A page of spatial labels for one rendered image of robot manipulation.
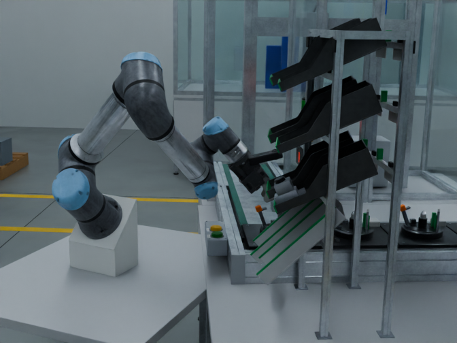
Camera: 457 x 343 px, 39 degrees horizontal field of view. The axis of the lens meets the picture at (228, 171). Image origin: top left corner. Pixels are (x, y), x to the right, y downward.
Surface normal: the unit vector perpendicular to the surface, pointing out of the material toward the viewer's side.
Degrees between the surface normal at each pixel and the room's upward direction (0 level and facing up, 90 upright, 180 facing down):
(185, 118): 90
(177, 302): 0
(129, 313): 0
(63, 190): 53
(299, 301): 0
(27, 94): 90
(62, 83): 90
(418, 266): 90
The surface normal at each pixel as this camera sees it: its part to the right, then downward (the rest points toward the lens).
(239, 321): 0.02, -0.97
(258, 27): 0.07, 0.22
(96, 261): -0.45, 0.19
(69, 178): -0.29, -0.42
